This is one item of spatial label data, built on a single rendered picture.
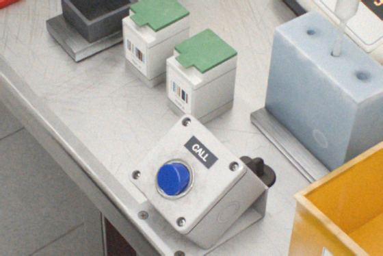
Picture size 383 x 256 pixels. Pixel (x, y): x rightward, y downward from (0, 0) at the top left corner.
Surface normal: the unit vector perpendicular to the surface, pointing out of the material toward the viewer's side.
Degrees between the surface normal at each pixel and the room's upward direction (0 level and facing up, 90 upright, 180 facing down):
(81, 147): 0
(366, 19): 25
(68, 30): 0
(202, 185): 30
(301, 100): 90
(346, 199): 90
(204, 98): 90
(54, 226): 0
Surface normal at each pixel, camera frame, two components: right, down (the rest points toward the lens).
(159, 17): -0.01, -0.66
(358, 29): -0.39, -0.45
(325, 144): -0.85, 0.40
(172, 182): -0.69, 0.06
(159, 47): 0.60, 0.59
